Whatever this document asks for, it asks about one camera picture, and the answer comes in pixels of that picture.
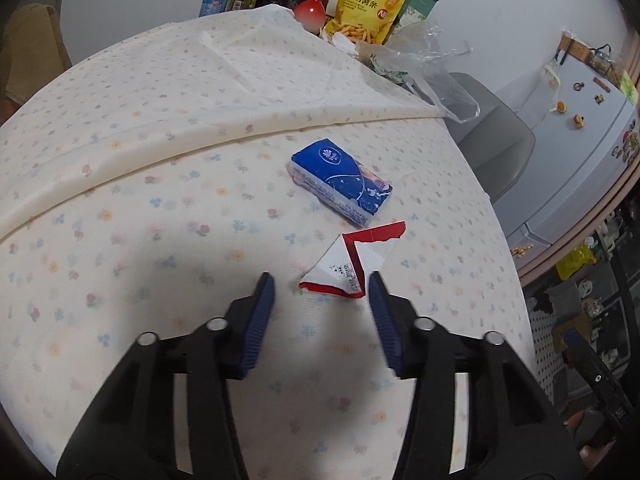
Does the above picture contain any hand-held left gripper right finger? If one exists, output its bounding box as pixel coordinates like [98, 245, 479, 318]
[366, 271, 586, 480]

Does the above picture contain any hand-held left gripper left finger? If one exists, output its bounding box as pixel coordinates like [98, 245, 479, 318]
[56, 272, 277, 480]

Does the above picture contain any red and white torn wrapper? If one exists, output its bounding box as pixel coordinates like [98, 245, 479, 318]
[299, 220, 407, 301]

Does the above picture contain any yellow plastic bag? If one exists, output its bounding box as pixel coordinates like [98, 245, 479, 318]
[556, 242, 598, 281]

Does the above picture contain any floral tablecloth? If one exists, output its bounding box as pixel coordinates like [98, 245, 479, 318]
[0, 110, 532, 480]

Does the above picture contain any blue tissue pack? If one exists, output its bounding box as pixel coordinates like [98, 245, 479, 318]
[287, 139, 394, 227]

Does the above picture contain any grey upholstered chair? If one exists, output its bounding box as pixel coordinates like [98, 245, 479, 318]
[442, 72, 536, 204]

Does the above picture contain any white refrigerator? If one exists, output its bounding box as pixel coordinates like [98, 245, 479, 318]
[502, 30, 640, 261]

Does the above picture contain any group of fridge magnets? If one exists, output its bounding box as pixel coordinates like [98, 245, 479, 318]
[550, 77, 640, 166]

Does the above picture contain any cream floral cloth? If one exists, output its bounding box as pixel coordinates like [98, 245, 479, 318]
[0, 4, 443, 235]

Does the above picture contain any clear plastic bag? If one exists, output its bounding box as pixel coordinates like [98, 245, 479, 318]
[355, 20, 482, 123]

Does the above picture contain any red and white jar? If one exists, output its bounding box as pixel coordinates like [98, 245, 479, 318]
[292, 0, 331, 36]

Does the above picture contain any green carton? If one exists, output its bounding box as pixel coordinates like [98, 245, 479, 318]
[395, 0, 440, 28]

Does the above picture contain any yellow snack bag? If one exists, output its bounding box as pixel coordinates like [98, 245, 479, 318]
[320, 0, 417, 46]

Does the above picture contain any tan chair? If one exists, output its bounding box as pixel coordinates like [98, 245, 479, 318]
[0, 2, 73, 117]

